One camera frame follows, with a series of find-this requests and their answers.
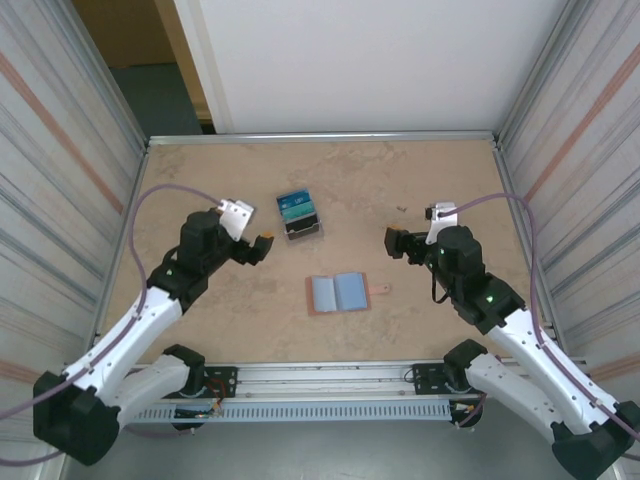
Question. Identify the pink leather card holder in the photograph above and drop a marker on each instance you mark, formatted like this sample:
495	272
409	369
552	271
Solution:
350	292

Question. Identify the aluminium rail under arm bases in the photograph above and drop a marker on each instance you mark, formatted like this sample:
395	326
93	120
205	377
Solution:
325	380

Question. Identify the teal card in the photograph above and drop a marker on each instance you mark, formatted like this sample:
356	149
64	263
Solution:
300	212

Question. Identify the aluminium frame post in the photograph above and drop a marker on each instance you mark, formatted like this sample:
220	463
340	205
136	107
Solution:
542	75
112	87

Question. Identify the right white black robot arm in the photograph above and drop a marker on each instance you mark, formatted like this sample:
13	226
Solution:
525	350

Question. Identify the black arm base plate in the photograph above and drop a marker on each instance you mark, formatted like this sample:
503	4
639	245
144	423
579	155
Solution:
225	380
425	377

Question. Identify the clear acrylic card stand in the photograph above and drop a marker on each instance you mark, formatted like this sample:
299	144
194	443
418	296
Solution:
305	236

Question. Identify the brown wooden door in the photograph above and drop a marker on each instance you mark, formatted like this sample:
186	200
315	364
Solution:
130	30

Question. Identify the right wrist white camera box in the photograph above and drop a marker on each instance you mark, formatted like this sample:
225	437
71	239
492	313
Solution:
442	225

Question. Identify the grey metal panel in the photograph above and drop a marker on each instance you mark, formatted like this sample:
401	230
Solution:
325	450

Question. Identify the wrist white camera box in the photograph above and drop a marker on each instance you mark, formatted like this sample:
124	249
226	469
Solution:
442	225
237	217

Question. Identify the white door frame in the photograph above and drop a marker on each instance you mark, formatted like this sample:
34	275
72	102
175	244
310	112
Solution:
205	60

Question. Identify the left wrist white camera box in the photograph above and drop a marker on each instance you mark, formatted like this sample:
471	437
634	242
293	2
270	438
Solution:
237	217

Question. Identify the aluminium rail below white wall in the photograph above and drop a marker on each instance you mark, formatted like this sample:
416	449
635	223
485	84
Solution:
325	137

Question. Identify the aluminium side rail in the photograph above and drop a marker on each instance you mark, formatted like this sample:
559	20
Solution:
506	175
138	175

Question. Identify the blue card with white print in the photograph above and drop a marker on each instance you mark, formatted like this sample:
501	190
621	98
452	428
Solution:
295	198

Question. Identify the black card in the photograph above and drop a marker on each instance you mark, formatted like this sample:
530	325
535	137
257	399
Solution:
302	229

